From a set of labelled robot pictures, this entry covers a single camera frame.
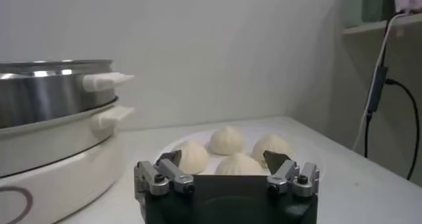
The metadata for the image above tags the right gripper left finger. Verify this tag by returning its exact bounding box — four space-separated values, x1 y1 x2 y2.
134 149 195 200

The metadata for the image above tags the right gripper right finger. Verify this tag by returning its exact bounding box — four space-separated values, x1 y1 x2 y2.
262 150 320 198

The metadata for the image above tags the white steamed baozi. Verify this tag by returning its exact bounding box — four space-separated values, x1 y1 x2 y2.
177 140 210 175
214 152 268 176
251 133 295 167
209 125 245 156

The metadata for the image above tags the stainless steel steamer basket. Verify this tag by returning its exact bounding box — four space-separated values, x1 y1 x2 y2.
0 59 135 130

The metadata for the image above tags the white round plate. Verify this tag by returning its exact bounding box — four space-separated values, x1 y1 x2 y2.
154 125 328 182

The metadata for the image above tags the black inline adapter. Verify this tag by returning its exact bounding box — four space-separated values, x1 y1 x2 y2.
367 66 389 115

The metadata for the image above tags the white shelf board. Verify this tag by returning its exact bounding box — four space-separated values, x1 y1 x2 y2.
342 13 422 36

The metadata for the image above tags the mint green appliance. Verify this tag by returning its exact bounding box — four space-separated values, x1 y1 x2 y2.
345 0 385 28

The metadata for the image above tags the thin black adapter cable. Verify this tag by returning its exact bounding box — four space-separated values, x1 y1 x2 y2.
363 13 402 159

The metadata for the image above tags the black looping cable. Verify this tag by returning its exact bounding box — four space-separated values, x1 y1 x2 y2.
384 78 421 181

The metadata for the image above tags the white cable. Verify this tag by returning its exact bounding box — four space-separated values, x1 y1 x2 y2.
351 11 411 152

